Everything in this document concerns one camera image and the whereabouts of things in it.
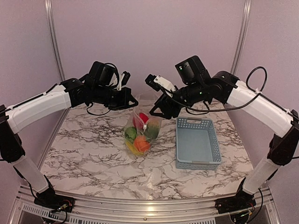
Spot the grey plastic basket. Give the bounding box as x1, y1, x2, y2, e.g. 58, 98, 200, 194
175, 117, 222, 170

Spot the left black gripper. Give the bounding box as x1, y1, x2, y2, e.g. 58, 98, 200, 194
92, 84, 138, 110

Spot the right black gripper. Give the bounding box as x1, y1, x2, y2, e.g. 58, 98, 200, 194
149, 80, 206, 119

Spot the front aluminium rail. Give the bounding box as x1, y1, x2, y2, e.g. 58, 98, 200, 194
9, 184, 281, 224

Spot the green toy cabbage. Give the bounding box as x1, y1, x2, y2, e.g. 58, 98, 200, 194
124, 126, 137, 141

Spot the clear zip top bag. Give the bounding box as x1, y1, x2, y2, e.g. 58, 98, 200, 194
124, 91, 162, 156

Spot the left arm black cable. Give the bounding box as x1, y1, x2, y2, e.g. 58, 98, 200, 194
86, 102, 110, 115

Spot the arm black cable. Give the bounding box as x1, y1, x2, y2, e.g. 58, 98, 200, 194
86, 102, 110, 115
182, 66, 267, 112

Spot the orange toy orange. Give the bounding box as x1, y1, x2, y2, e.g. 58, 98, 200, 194
134, 136, 151, 153

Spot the yellow toy banana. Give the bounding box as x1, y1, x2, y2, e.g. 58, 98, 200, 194
125, 140, 145, 156

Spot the red toy apple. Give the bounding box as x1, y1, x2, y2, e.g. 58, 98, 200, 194
132, 112, 149, 129

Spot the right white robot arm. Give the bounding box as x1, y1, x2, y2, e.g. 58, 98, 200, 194
145, 70, 299, 214

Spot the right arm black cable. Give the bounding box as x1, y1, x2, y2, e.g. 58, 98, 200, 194
182, 66, 267, 112

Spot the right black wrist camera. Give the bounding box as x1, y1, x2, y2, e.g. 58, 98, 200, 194
144, 55, 210, 94

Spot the green orange toy cucumber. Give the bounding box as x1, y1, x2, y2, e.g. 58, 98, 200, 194
144, 119, 160, 140

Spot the green toy bell pepper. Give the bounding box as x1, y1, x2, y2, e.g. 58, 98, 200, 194
144, 125, 159, 140

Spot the right aluminium frame post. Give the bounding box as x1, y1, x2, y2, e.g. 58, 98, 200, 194
230, 0, 252, 75

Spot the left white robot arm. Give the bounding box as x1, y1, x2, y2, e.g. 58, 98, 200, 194
0, 78, 138, 209

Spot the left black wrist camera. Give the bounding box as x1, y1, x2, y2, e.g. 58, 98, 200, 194
80, 61, 131, 91

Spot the aluminium frame post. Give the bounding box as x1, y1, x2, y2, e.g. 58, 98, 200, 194
44, 0, 71, 103
230, 0, 252, 75

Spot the left aluminium frame post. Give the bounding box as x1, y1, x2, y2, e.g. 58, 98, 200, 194
44, 0, 71, 103

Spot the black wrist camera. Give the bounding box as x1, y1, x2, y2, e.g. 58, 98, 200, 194
80, 61, 131, 91
144, 55, 210, 94

